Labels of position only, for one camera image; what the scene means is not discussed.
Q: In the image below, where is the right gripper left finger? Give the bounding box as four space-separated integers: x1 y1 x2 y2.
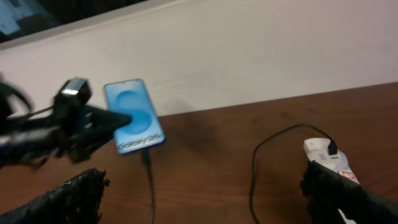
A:
1 167 110 224

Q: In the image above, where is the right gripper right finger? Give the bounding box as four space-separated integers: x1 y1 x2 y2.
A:
300 161 397 224

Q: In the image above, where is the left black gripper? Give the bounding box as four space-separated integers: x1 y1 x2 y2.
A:
51 104 132 163

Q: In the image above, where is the blue Galaxy smartphone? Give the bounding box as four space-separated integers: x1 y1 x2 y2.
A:
104 79 165 154

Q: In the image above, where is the black USB charging cable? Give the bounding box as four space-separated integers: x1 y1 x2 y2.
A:
141 123 339 224

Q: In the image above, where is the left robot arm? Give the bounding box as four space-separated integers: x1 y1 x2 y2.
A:
1 77 132 169

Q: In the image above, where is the white power strip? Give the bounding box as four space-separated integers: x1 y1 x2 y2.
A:
303 138 360 224

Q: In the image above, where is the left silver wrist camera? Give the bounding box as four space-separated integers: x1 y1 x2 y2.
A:
54 77 92 105

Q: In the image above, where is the dark window with frame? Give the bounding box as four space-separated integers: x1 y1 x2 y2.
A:
1 0 176 50

